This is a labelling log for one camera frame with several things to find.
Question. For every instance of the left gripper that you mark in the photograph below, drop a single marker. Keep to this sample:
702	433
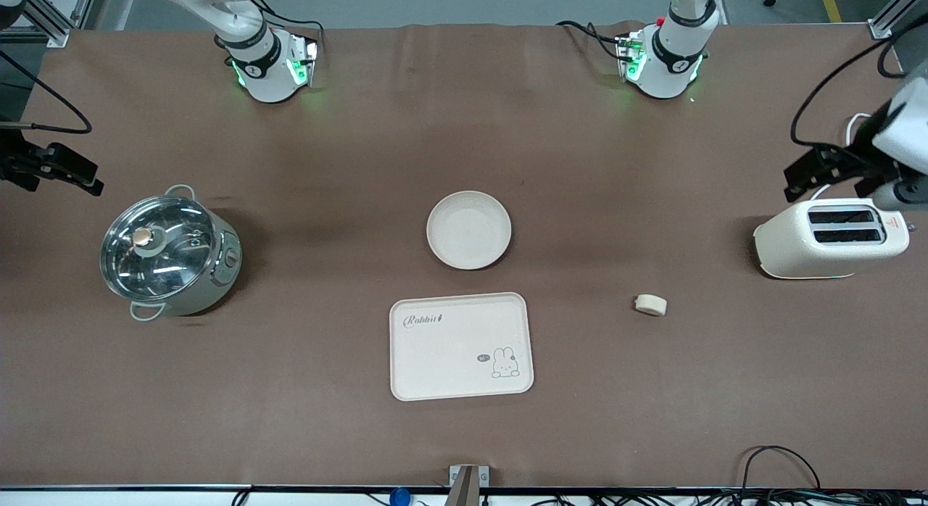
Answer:
858	152

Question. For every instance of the small pale steamed bun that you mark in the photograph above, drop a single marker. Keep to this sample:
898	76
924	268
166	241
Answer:
651	304

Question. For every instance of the cream round plate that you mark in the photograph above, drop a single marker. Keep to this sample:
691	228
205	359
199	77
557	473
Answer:
468	230

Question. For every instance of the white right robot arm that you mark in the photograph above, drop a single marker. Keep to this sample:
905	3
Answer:
264	71

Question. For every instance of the white two-slot toaster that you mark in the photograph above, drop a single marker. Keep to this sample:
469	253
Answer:
790	249

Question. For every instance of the glass pot lid with knob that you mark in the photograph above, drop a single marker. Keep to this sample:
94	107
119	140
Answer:
167	259

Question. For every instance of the pale green electric cooking pot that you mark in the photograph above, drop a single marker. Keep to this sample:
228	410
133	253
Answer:
217	274

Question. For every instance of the green lit base connector box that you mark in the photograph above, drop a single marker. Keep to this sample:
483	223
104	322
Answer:
304	60
631	56

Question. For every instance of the cream tray with rabbit print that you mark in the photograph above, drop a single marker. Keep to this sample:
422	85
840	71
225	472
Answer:
449	361

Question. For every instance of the blue round cap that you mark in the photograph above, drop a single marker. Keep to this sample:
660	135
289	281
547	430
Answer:
399	497

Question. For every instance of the aluminium frame post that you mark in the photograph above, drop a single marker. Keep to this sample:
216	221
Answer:
51	20
895	9

